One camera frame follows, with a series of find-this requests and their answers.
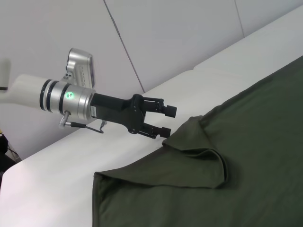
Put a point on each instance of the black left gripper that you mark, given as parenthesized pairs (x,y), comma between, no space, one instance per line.
(111,111)

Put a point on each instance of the dark green t-shirt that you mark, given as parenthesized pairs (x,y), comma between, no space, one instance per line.
(236,153)

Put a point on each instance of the dark background equipment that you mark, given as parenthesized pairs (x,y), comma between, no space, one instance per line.
(6,156)

